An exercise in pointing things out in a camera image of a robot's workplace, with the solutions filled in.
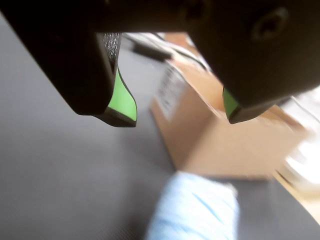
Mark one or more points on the brown cardboard box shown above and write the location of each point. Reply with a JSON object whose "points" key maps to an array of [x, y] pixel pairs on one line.
{"points": [[212, 145]]}

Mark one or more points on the black power adapter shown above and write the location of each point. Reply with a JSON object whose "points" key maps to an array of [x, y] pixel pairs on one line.
{"points": [[152, 51]]}

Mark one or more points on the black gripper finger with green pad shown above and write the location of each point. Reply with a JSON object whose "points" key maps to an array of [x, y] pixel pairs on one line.
{"points": [[62, 62], [250, 70]]}

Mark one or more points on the light blue cloth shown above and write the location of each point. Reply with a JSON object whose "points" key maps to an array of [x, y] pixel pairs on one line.
{"points": [[195, 210]]}

